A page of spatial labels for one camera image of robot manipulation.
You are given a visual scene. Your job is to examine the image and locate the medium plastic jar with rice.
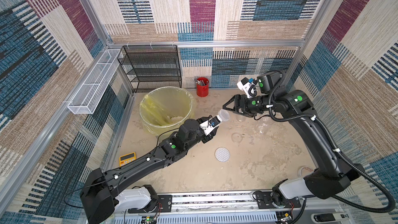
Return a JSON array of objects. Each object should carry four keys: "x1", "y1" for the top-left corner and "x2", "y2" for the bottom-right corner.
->
[{"x1": 235, "y1": 114, "x2": 247, "y2": 122}]

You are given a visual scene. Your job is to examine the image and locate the yellow calculator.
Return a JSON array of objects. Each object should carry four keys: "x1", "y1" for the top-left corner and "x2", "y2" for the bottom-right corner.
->
[{"x1": 119, "y1": 152, "x2": 136, "y2": 167}]

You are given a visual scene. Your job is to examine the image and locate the roll of tape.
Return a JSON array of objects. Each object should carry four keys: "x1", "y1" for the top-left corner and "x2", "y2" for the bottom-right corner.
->
[{"x1": 297, "y1": 166, "x2": 315, "y2": 177}]

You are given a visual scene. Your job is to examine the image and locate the aluminium mounting rail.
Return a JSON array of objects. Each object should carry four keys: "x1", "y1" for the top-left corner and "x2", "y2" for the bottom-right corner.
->
[{"x1": 100, "y1": 188, "x2": 354, "y2": 224}]

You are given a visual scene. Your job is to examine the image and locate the black device on rail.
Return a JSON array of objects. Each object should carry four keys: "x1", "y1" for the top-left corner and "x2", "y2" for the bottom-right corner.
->
[{"x1": 311, "y1": 213, "x2": 350, "y2": 224}]

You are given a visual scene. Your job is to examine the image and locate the red cup with utensils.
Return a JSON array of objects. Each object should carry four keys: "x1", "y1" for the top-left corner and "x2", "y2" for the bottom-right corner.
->
[{"x1": 195, "y1": 77, "x2": 209, "y2": 97}]

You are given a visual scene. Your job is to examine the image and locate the black wire shelf rack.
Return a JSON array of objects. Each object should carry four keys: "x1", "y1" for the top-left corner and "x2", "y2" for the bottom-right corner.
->
[{"x1": 118, "y1": 45, "x2": 182, "y2": 93}]

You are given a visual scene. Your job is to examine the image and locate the white mesh wall basket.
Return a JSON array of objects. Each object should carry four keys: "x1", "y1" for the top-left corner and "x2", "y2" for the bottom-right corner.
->
[{"x1": 67, "y1": 49, "x2": 121, "y2": 115}]

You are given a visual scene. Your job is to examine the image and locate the large plastic jar of rice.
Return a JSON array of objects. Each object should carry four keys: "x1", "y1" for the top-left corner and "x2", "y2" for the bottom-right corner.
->
[{"x1": 257, "y1": 119, "x2": 273, "y2": 134}]

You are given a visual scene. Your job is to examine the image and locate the small plastic jar with rice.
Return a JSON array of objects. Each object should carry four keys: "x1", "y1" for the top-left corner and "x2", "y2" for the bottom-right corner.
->
[{"x1": 217, "y1": 109, "x2": 230, "y2": 122}]

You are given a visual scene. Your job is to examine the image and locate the clear medium jar lid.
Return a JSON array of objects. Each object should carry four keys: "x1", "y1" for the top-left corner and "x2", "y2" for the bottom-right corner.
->
[{"x1": 231, "y1": 132, "x2": 243, "y2": 144}]

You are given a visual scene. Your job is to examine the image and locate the patterned white jar lid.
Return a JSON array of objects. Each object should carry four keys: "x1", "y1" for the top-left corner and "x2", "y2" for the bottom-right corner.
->
[{"x1": 215, "y1": 147, "x2": 231, "y2": 162}]

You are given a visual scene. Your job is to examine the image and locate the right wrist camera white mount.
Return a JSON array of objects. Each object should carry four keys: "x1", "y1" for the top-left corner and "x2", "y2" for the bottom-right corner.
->
[{"x1": 237, "y1": 77, "x2": 258, "y2": 99}]

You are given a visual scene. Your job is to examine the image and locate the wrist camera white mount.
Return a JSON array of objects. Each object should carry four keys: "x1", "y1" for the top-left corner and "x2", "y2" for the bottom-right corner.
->
[
  {"x1": 200, "y1": 115, "x2": 222, "y2": 136},
  {"x1": 237, "y1": 77, "x2": 258, "y2": 99}
]

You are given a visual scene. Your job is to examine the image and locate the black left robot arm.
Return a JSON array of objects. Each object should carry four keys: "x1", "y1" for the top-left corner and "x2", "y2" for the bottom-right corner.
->
[{"x1": 79, "y1": 116, "x2": 223, "y2": 224}]

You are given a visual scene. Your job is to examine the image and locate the grey bin with yellow bag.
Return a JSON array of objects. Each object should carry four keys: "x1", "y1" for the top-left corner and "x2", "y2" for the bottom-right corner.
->
[{"x1": 139, "y1": 87, "x2": 195, "y2": 136}]

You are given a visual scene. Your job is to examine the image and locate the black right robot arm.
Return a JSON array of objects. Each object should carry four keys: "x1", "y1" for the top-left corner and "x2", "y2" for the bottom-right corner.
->
[{"x1": 222, "y1": 71, "x2": 396, "y2": 213}]

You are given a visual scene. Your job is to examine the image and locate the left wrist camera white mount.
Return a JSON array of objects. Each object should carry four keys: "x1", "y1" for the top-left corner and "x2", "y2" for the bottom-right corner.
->
[{"x1": 200, "y1": 115, "x2": 222, "y2": 136}]

